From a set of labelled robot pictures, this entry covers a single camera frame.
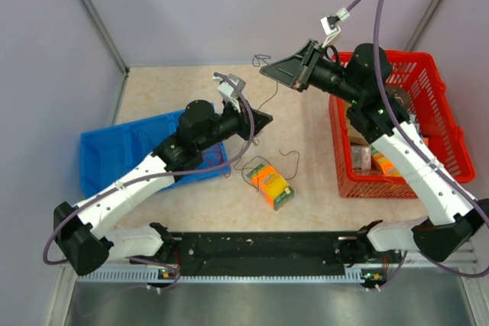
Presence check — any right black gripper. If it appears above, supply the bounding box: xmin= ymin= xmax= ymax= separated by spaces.
xmin=260 ymin=40 xmax=363 ymax=105

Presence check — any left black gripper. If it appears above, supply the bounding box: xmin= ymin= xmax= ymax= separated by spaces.
xmin=197 ymin=96 xmax=273 ymax=153

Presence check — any black wire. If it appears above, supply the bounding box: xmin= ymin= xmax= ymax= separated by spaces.
xmin=232 ymin=53 xmax=301 ymax=194

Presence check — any red wire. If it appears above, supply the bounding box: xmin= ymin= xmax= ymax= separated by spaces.
xmin=202 ymin=144 xmax=233 ymax=179

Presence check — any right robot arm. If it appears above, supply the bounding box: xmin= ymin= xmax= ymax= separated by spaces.
xmin=260 ymin=40 xmax=488 ymax=263

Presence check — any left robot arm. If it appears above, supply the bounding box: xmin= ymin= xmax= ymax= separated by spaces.
xmin=50 ymin=100 xmax=273 ymax=276

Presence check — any orange sponge package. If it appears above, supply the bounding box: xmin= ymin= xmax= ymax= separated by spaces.
xmin=246 ymin=164 xmax=295 ymax=211

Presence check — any brown round lid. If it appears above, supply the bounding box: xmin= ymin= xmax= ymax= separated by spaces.
xmin=385 ymin=85 xmax=412 ymax=111

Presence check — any red plastic basket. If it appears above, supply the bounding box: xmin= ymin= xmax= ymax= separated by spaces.
xmin=329 ymin=50 xmax=475 ymax=199

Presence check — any blue plastic bin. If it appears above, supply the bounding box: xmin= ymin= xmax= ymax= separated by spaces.
xmin=80 ymin=110 xmax=232 ymax=197

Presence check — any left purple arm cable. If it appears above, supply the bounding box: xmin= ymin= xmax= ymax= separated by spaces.
xmin=42 ymin=72 xmax=256 ymax=292

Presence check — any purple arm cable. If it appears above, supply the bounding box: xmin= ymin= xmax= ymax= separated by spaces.
xmin=345 ymin=0 xmax=489 ymax=292
xmin=42 ymin=72 xmax=256 ymax=292

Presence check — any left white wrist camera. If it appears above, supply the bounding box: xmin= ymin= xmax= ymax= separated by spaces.
xmin=212 ymin=73 xmax=246 ymax=113

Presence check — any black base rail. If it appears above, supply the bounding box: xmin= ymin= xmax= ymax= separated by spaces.
xmin=129 ymin=231 xmax=406 ymax=277

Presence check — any aluminium frame rail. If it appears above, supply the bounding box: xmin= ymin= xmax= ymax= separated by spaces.
xmin=60 ymin=236 xmax=478 ymax=285

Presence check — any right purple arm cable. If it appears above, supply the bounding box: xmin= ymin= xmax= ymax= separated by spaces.
xmin=345 ymin=0 xmax=489 ymax=292

